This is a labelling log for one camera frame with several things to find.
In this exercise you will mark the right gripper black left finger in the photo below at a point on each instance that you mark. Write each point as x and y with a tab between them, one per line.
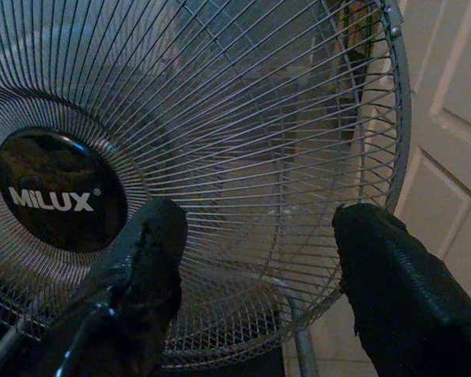
141	275

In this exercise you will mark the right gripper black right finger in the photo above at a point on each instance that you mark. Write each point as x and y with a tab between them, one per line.
396	294

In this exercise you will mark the grey Milux standing fan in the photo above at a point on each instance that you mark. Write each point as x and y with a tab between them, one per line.
59	188

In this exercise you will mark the white panelled door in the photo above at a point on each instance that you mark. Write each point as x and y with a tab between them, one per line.
455	78

